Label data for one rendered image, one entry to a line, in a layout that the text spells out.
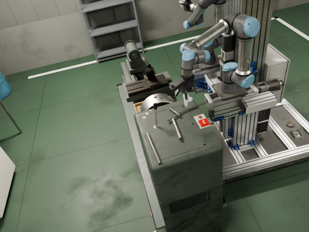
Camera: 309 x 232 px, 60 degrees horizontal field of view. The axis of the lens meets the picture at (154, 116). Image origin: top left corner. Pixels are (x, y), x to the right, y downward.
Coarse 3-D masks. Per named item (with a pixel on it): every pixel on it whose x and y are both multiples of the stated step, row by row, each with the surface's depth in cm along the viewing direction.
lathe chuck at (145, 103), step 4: (152, 96) 219; (160, 96) 218; (164, 96) 219; (144, 100) 222; (148, 100) 218; (152, 100) 216; (156, 100) 214; (172, 100) 221; (144, 104) 219; (148, 104) 215; (140, 108) 225; (144, 108) 217
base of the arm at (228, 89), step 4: (224, 84) 217; (228, 84) 214; (232, 84) 214; (236, 84) 216; (220, 88) 223; (224, 88) 218; (228, 88) 216; (232, 88) 216; (236, 88) 217; (224, 92) 219; (228, 92) 217; (232, 92) 217
